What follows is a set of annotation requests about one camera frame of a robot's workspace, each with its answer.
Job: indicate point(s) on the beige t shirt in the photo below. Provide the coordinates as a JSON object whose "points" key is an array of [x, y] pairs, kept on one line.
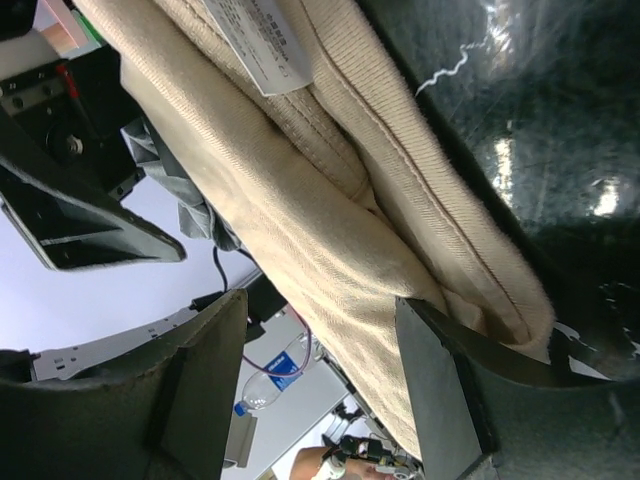
{"points": [[340, 190]]}

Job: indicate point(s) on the person in background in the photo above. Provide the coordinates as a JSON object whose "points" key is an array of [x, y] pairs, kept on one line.
{"points": [[354, 458]]}

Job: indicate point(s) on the clear plastic water bottle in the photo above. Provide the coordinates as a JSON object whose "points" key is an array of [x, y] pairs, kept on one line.
{"points": [[267, 384]]}

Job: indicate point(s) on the green board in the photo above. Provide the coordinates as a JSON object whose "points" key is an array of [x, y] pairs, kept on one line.
{"points": [[87, 28]]}

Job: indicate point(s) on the pink tiered shelf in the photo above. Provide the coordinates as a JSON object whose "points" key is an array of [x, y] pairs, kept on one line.
{"points": [[57, 21]]}

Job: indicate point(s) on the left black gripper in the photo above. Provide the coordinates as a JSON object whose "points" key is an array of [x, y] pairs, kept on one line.
{"points": [[62, 126]]}

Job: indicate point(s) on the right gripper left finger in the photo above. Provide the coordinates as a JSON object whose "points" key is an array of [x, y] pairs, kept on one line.
{"points": [[160, 411]]}

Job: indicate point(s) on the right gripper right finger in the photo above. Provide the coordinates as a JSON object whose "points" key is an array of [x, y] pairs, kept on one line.
{"points": [[484, 411]]}

